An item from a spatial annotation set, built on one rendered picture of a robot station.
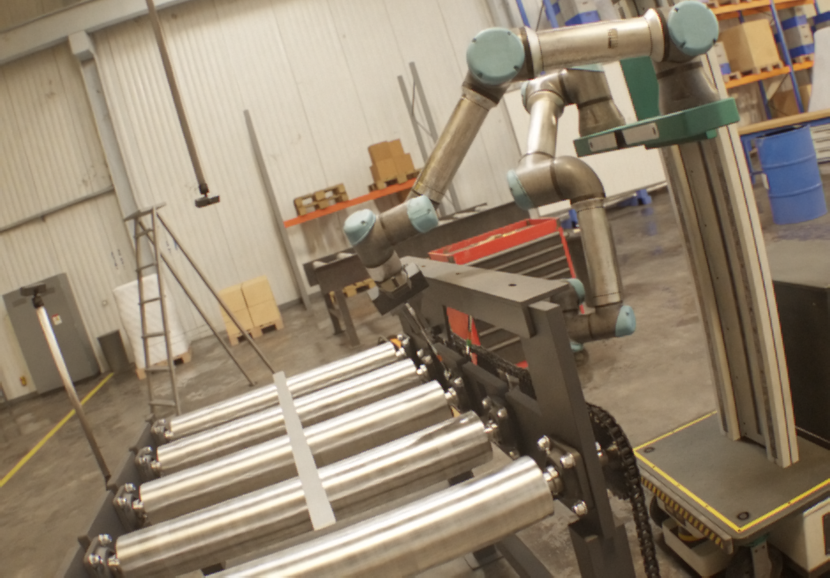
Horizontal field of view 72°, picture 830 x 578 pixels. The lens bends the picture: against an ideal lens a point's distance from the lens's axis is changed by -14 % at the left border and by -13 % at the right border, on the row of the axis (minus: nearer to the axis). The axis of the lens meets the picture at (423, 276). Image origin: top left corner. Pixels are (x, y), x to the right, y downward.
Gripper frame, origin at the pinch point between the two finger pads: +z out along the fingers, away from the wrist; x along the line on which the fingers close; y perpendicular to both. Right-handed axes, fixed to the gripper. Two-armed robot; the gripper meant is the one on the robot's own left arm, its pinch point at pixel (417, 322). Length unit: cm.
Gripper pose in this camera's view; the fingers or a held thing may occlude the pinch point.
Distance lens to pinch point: 156.9
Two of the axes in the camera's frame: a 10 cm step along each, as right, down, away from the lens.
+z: 4.2, 7.4, 5.3
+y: -3.4, -4.2, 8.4
